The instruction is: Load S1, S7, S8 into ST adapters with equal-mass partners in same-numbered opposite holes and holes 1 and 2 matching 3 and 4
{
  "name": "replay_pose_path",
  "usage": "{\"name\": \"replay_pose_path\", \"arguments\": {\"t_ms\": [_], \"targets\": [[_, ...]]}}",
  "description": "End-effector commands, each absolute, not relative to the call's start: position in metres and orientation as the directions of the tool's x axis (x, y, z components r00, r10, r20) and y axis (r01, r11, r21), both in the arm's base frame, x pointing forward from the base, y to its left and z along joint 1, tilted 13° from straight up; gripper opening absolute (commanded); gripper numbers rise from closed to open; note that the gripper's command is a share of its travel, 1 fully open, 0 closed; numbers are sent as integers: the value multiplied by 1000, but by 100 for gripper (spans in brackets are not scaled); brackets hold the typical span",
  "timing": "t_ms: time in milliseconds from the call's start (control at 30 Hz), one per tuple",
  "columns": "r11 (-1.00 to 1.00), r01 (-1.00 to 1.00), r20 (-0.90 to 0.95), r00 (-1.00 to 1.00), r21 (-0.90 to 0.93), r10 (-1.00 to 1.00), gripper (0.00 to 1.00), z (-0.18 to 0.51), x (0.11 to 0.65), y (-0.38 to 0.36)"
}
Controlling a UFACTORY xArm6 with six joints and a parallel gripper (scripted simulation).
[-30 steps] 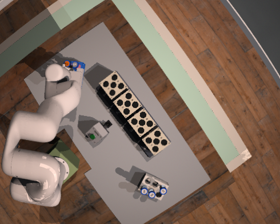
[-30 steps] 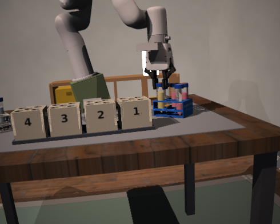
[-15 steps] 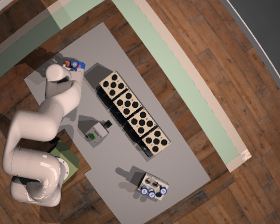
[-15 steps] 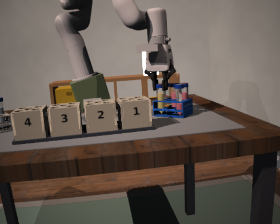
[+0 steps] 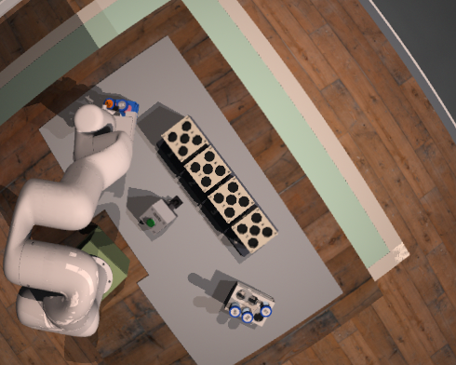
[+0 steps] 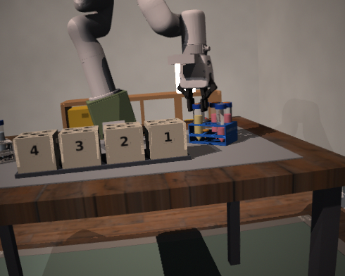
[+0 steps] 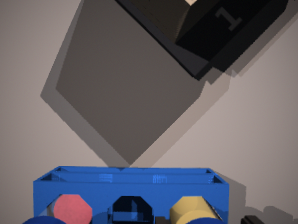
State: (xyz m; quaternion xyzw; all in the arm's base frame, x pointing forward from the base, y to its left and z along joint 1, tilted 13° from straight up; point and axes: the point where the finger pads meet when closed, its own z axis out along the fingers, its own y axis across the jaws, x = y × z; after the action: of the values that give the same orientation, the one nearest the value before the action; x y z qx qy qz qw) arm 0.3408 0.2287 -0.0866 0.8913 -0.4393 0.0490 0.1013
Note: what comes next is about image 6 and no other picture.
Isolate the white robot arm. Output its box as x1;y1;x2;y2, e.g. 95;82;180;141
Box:
68;0;211;101

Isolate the beige tube rack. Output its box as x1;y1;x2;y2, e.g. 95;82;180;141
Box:
0;138;15;164

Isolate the blue tube rack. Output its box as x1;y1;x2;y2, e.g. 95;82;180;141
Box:
189;120;238;146

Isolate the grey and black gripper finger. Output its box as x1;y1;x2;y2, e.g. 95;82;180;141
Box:
200;75;218;112
177;83;194;112

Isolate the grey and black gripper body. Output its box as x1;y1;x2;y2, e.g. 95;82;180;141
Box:
180;54;214;89

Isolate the beige bucket adapter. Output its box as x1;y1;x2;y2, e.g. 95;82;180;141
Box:
103;122;145;165
144;118;187;160
13;130;61;174
58;125;102;169

